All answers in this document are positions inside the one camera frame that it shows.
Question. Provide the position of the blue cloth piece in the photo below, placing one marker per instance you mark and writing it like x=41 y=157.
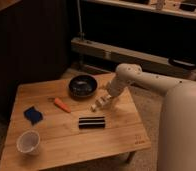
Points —
x=33 y=115

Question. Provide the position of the white paper cup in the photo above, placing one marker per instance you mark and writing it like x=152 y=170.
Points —
x=29 y=143

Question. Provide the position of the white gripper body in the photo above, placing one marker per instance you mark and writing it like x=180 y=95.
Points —
x=114 y=88

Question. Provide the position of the upper wooden shelf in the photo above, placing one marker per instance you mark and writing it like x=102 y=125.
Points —
x=147 y=8

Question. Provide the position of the orange carrot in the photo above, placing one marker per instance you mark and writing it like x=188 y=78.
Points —
x=62 y=105

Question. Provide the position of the wooden beam rail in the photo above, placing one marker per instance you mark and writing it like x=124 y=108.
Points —
x=148 y=62

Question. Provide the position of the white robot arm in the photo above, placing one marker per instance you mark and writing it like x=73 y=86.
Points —
x=177 y=123

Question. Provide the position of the wooden table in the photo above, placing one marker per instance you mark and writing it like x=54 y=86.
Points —
x=62 y=141

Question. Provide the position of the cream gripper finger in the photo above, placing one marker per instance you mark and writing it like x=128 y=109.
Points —
x=107 y=98

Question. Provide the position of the black handle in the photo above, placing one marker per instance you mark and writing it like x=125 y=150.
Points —
x=181 y=64

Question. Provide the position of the metal pole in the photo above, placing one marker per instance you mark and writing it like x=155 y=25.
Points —
x=81 y=33

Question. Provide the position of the small white bottle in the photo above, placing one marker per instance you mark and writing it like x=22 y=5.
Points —
x=99 y=103

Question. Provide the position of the dark ceramic bowl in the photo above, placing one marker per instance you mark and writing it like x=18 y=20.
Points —
x=82 y=86

